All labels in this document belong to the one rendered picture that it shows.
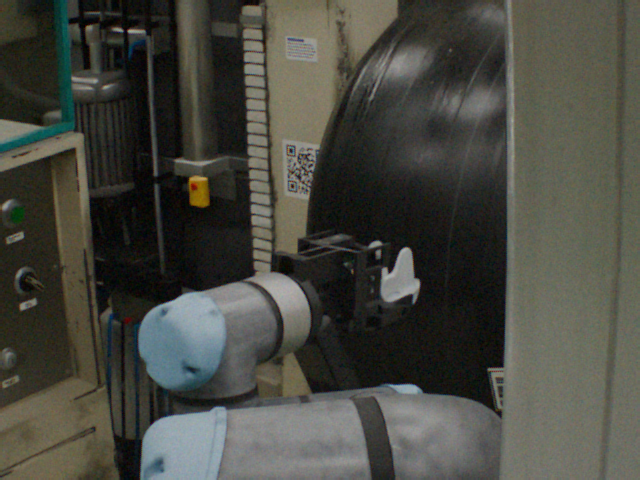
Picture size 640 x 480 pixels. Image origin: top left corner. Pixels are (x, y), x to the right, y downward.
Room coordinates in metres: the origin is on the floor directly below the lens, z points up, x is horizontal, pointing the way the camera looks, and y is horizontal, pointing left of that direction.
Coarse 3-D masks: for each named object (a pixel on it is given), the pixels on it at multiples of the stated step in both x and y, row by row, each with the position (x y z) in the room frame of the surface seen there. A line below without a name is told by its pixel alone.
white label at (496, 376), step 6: (492, 372) 1.25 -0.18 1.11; (498, 372) 1.25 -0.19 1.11; (492, 378) 1.25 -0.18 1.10; (498, 378) 1.25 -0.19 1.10; (492, 384) 1.26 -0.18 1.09; (498, 384) 1.25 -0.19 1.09; (492, 390) 1.26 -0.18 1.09; (498, 390) 1.26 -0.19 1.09; (498, 396) 1.26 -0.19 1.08; (498, 402) 1.26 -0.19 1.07; (498, 408) 1.26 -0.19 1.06
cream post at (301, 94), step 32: (288, 0) 1.66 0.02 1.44; (320, 0) 1.62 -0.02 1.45; (352, 0) 1.62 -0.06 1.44; (384, 0) 1.68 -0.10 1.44; (288, 32) 1.66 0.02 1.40; (320, 32) 1.63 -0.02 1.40; (352, 32) 1.62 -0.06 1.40; (288, 64) 1.66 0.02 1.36; (320, 64) 1.63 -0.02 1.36; (352, 64) 1.62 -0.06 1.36; (288, 96) 1.66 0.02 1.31; (320, 96) 1.63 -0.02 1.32; (288, 128) 1.66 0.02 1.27; (320, 128) 1.63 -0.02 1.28; (288, 224) 1.67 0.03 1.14; (288, 384) 1.68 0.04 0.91
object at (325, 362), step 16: (320, 336) 1.13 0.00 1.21; (336, 336) 1.15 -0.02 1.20; (304, 352) 1.16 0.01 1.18; (320, 352) 1.14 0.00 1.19; (336, 352) 1.15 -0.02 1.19; (304, 368) 1.17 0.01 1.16; (320, 368) 1.15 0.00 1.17; (336, 368) 1.15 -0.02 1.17; (320, 384) 1.17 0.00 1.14; (336, 384) 1.15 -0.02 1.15; (352, 384) 1.17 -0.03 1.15
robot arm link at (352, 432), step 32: (192, 416) 0.69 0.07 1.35; (224, 416) 0.68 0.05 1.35; (256, 416) 0.68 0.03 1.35; (288, 416) 0.68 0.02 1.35; (320, 416) 0.68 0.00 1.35; (352, 416) 0.68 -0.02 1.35; (160, 448) 0.65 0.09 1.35; (192, 448) 0.65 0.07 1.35; (224, 448) 0.65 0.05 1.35; (256, 448) 0.65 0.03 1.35; (288, 448) 0.65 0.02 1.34; (320, 448) 0.66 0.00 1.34; (352, 448) 0.66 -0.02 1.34; (384, 448) 0.66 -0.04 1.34
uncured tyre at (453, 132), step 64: (448, 0) 1.51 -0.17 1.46; (384, 64) 1.44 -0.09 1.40; (448, 64) 1.39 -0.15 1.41; (384, 128) 1.37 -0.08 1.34; (448, 128) 1.33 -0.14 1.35; (320, 192) 1.39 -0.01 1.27; (384, 192) 1.34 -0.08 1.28; (448, 192) 1.29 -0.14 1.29; (448, 256) 1.27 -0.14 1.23; (448, 320) 1.27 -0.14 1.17; (384, 384) 1.35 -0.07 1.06; (448, 384) 1.28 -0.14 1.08
